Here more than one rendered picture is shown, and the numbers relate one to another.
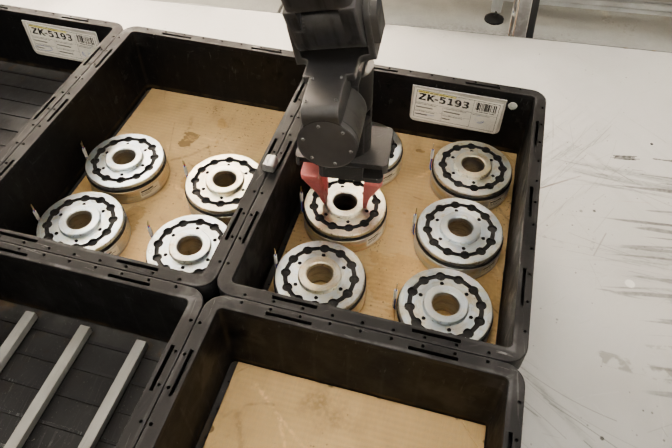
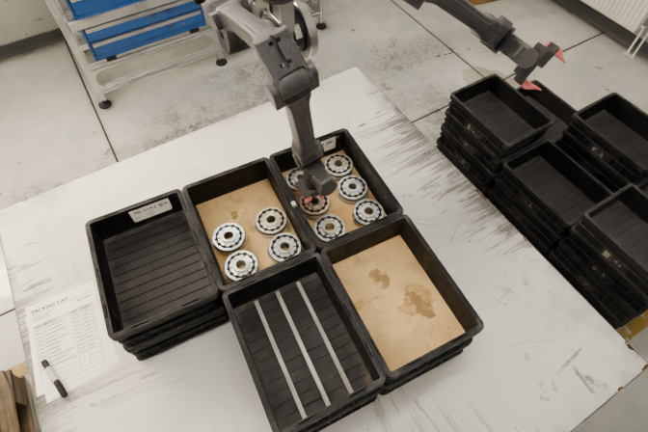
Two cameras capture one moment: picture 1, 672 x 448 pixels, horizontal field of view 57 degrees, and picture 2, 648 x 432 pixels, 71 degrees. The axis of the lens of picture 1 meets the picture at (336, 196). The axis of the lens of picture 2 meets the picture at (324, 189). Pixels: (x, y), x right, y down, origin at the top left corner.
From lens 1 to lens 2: 86 cm
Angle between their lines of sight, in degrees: 26
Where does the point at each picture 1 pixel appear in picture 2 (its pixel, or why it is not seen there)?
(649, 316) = (406, 175)
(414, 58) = (259, 125)
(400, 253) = (339, 205)
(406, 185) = not seen: hidden behind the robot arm
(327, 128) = (329, 184)
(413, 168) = not seen: hidden behind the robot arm
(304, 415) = (358, 265)
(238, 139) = (252, 202)
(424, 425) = (387, 245)
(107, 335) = (283, 289)
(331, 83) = (321, 172)
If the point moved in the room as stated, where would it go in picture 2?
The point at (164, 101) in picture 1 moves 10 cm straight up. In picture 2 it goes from (207, 207) to (201, 190)
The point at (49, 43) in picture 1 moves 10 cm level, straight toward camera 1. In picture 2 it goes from (143, 214) to (170, 224)
